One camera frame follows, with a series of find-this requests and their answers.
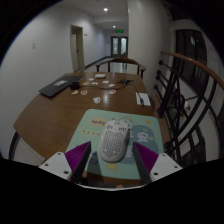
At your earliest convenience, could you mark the black railing with wooden handrail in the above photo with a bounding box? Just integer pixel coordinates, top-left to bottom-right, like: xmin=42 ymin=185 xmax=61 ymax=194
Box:
xmin=153 ymin=49 xmax=224 ymax=168

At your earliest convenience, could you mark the glass double door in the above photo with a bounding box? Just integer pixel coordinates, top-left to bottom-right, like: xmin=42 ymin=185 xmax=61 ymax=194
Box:
xmin=110 ymin=35 xmax=129 ymax=58

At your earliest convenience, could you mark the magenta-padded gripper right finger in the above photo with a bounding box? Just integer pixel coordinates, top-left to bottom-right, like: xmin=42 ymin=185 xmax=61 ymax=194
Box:
xmin=132 ymin=141 xmax=184 ymax=186

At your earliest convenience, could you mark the black closed laptop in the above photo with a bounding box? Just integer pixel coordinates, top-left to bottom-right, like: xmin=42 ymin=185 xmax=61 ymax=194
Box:
xmin=38 ymin=74 xmax=85 ymax=99

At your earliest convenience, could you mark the wooden armchair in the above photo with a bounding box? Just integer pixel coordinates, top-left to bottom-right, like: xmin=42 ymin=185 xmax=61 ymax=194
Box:
xmin=95 ymin=56 xmax=147 ymax=80

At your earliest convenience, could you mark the black cable adapter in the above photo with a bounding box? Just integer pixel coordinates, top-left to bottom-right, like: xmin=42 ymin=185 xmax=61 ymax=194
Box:
xmin=116 ymin=78 xmax=135 ymax=87

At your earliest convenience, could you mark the wooden side door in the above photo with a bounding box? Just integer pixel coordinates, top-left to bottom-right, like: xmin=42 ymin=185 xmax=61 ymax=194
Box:
xmin=69 ymin=24 xmax=86 ymax=73

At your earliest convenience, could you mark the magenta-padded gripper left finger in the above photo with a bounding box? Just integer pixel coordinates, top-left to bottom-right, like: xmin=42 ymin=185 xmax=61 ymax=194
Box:
xmin=38 ymin=140 xmax=93 ymax=185

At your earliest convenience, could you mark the dark framed window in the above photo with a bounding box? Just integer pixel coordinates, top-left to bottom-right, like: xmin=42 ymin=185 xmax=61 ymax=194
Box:
xmin=175 ymin=29 xmax=221 ymax=111

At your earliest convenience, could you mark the white flat block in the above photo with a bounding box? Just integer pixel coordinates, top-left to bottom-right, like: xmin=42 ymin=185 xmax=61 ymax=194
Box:
xmin=135 ymin=92 xmax=152 ymax=107

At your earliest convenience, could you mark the white honeycomb computer mouse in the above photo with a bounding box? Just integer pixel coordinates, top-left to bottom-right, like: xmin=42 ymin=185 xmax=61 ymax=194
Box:
xmin=99 ymin=119 xmax=131 ymax=164

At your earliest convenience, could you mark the small black box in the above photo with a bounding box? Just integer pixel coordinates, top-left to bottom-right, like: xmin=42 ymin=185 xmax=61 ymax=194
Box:
xmin=69 ymin=81 xmax=81 ymax=91

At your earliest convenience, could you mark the mint green printed mouse pad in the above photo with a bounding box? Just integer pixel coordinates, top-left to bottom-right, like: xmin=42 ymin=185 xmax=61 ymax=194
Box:
xmin=65 ymin=108 xmax=165 ymax=181

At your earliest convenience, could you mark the thin black cable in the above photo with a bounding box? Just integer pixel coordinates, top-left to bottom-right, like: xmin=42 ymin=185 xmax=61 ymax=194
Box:
xmin=128 ymin=82 xmax=145 ymax=106

